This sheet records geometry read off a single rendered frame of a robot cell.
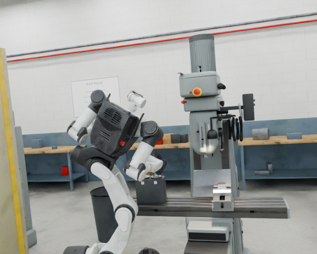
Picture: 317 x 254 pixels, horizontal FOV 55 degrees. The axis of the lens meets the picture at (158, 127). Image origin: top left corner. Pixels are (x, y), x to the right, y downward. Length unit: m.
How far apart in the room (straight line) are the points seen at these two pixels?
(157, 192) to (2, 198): 1.35
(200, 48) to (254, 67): 4.10
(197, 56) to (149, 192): 1.12
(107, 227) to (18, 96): 5.06
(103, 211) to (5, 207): 1.39
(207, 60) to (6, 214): 2.12
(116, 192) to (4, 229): 1.27
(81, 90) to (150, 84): 1.68
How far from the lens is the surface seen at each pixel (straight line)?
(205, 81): 2.06
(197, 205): 2.32
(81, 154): 2.08
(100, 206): 4.01
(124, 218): 2.08
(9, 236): 3.10
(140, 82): 6.81
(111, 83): 7.05
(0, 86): 3.00
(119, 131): 1.85
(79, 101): 7.40
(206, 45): 2.48
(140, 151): 1.90
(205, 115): 2.19
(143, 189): 2.41
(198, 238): 2.25
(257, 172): 6.08
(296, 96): 6.56
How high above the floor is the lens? 1.71
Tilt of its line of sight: 4 degrees down
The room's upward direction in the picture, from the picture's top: 5 degrees counter-clockwise
